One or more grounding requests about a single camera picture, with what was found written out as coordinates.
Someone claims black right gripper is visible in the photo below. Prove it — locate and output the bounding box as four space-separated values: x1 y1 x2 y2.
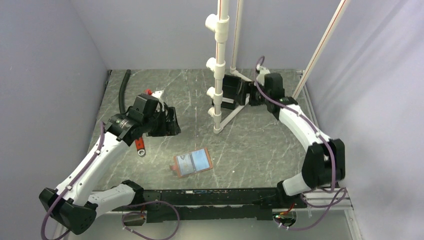
235 80 271 107

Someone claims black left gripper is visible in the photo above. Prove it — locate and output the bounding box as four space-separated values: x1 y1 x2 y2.
143 106 181 137

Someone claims black card tray box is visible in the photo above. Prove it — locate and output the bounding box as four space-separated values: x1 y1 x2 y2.
221 74 249 110

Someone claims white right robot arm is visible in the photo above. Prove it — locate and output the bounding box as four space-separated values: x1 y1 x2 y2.
251 72 346 208

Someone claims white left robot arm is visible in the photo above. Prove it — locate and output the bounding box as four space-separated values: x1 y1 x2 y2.
39 90 181 240

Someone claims black corrugated hose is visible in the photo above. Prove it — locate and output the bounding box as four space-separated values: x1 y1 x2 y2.
118 69 132 115

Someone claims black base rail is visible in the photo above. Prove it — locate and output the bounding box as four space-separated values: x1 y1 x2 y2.
115 186 307 223

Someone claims white pvc pipe frame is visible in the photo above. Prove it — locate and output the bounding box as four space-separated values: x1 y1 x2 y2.
204 0 352 135

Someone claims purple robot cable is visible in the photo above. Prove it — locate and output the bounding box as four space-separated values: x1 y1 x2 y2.
121 201 180 240

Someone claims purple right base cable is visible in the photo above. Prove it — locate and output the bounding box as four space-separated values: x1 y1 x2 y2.
273 187 347 232

